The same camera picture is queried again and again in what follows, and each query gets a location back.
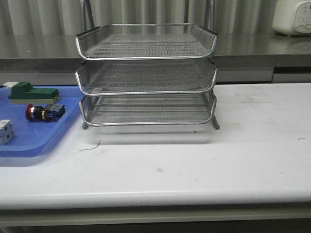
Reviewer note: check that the red emergency stop button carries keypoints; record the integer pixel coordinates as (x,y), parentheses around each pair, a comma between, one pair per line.
(49,113)

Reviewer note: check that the green terminal block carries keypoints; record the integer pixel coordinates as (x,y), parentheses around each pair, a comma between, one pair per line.
(25,93)

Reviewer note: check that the white appliance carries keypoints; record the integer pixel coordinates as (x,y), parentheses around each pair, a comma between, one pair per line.
(292,17)

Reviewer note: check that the grey stone counter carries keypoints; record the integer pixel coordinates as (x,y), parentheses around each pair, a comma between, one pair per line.
(240,58)

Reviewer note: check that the mesh tray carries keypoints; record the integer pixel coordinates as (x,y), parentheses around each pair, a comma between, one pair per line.
(139,77)
(146,42)
(163,109)

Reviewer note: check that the blue plastic tray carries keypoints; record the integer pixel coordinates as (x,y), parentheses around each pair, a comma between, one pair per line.
(33,137)

